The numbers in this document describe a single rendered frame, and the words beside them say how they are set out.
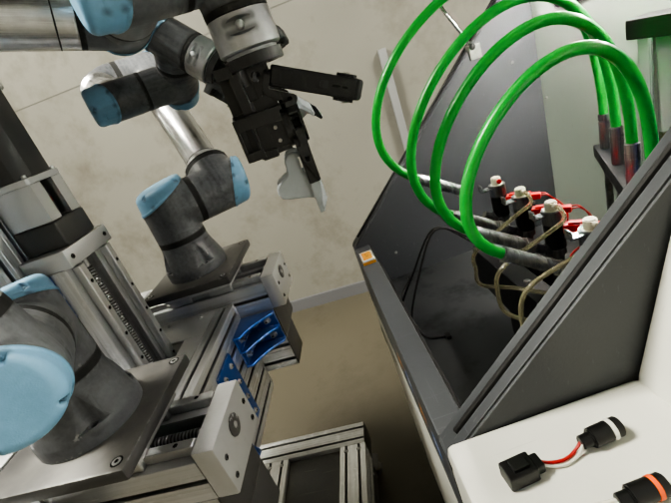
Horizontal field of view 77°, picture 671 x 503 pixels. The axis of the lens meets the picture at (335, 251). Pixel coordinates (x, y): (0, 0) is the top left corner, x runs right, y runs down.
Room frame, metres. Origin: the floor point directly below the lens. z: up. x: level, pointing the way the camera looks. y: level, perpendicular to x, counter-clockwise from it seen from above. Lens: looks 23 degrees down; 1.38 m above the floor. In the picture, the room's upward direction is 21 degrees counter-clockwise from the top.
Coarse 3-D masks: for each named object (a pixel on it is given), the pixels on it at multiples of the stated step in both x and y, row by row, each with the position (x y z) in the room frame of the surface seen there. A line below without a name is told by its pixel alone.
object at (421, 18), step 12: (444, 0) 0.67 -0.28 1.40; (432, 12) 0.67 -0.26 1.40; (420, 24) 0.67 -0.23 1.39; (408, 36) 0.67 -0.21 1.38; (396, 48) 0.67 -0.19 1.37; (396, 60) 0.67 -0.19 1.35; (384, 72) 0.67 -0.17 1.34; (600, 72) 0.67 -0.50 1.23; (384, 84) 0.67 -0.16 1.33; (600, 84) 0.67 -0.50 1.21; (600, 96) 0.67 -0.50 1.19; (372, 108) 0.68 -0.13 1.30; (600, 108) 0.67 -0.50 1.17; (372, 120) 0.68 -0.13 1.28; (600, 120) 0.67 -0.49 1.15; (372, 132) 0.68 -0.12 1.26; (384, 156) 0.67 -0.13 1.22; (396, 168) 0.67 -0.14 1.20
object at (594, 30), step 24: (528, 24) 0.51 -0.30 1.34; (552, 24) 0.51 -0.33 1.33; (576, 24) 0.51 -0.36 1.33; (504, 48) 0.51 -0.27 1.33; (480, 72) 0.51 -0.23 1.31; (456, 96) 0.51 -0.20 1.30; (624, 96) 0.51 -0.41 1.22; (624, 120) 0.51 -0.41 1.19; (624, 144) 0.52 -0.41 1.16; (432, 168) 0.51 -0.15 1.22; (432, 192) 0.51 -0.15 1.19; (504, 240) 0.51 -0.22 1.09; (528, 240) 0.51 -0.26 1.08
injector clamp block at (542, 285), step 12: (480, 252) 0.69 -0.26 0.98; (480, 264) 0.70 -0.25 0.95; (492, 264) 0.64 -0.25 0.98; (516, 264) 0.61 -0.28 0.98; (480, 276) 0.71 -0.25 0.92; (492, 276) 0.65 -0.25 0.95; (504, 276) 0.59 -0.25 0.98; (516, 276) 0.58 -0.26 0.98; (528, 276) 0.57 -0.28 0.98; (552, 276) 0.56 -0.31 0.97; (492, 288) 0.66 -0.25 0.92; (540, 288) 0.53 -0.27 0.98; (504, 300) 0.62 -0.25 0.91; (516, 300) 0.57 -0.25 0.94; (528, 300) 0.52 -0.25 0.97; (516, 312) 0.57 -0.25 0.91; (528, 312) 0.53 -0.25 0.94; (516, 324) 0.58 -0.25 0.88
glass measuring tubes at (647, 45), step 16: (640, 16) 0.65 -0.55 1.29; (656, 16) 0.61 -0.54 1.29; (640, 32) 0.64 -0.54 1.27; (656, 32) 0.61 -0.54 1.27; (640, 48) 0.64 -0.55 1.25; (656, 48) 0.62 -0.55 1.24; (640, 64) 0.65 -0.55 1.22; (656, 64) 0.64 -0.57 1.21; (656, 80) 0.64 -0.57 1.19; (656, 96) 0.64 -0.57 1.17; (656, 112) 0.64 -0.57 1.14
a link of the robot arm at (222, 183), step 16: (112, 64) 1.27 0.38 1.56; (128, 64) 1.28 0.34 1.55; (144, 64) 1.28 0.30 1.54; (160, 112) 1.20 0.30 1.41; (176, 112) 1.19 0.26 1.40; (176, 128) 1.15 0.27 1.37; (192, 128) 1.15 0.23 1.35; (176, 144) 1.14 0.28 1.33; (192, 144) 1.11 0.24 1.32; (208, 144) 1.13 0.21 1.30; (192, 160) 1.07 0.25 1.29; (208, 160) 1.06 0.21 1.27; (224, 160) 1.07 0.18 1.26; (192, 176) 1.03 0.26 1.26; (208, 176) 1.03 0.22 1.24; (224, 176) 1.03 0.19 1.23; (240, 176) 1.04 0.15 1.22; (208, 192) 1.00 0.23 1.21; (224, 192) 1.02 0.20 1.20; (240, 192) 1.03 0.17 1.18; (208, 208) 1.00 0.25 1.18; (224, 208) 1.03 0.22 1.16
